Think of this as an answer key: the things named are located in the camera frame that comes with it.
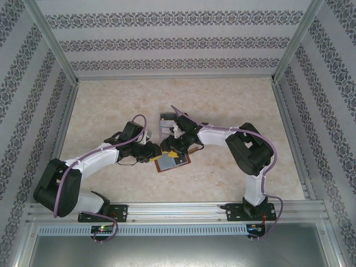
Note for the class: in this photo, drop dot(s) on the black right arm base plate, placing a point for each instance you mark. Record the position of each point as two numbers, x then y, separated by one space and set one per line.
233 212

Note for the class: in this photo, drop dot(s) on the controller board with green light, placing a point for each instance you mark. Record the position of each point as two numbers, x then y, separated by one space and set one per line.
103 229

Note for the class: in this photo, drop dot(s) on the aluminium back rail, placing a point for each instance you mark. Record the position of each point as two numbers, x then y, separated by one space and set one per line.
175 77

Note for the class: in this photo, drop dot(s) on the clear acrylic card box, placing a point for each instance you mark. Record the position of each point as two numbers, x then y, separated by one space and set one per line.
167 124

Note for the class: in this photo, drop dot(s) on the brown leather card holder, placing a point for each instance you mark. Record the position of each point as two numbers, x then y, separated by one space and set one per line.
167 164

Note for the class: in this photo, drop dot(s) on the aluminium side rail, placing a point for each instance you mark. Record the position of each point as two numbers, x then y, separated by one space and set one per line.
283 111
71 96

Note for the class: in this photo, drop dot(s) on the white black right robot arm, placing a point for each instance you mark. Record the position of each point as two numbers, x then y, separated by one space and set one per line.
211 136

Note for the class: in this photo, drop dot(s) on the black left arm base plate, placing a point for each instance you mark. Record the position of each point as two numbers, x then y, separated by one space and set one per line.
121 211

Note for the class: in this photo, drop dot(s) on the aluminium mounting rail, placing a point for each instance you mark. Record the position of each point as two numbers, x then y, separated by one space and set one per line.
178 211

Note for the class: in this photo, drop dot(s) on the small green controller board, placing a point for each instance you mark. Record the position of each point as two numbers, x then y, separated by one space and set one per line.
256 228

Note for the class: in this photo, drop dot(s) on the dark grey card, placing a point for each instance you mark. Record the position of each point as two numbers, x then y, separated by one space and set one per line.
167 116

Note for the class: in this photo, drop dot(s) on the grey steel sheet shelf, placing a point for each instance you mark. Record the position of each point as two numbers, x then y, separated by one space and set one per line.
178 250

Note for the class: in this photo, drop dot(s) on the aluminium frame post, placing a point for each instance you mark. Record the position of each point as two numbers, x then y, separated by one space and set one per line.
58 44
294 44

